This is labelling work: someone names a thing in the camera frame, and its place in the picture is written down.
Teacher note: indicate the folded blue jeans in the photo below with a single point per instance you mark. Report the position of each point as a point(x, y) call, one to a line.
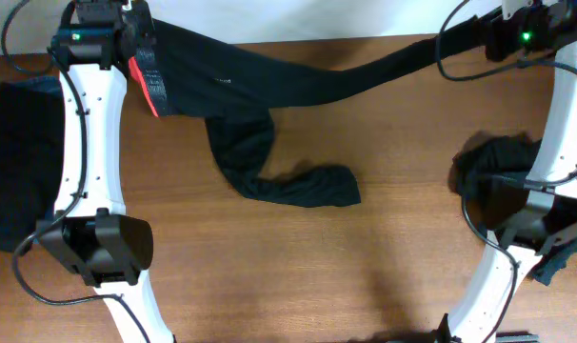
point(40, 83)

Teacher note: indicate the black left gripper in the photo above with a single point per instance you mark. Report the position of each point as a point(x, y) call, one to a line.
point(139, 36)

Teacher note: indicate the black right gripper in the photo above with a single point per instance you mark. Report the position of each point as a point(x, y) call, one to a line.
point(496, 36)

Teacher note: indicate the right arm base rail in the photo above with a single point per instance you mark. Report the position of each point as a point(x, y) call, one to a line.
point(517, 338)

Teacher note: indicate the crumpled black garment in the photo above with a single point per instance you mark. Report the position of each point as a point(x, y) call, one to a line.
point(500, 154)

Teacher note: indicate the black leggings red waistband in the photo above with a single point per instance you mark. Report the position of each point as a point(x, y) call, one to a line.
point(234, 91)

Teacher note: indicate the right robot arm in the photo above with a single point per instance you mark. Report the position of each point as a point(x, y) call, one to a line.
point(518, 240)

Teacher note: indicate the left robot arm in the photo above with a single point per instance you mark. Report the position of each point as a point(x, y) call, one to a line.
point(91, 234)

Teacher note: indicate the folded black garment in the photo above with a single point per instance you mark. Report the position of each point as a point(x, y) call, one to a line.
point(31, 159)

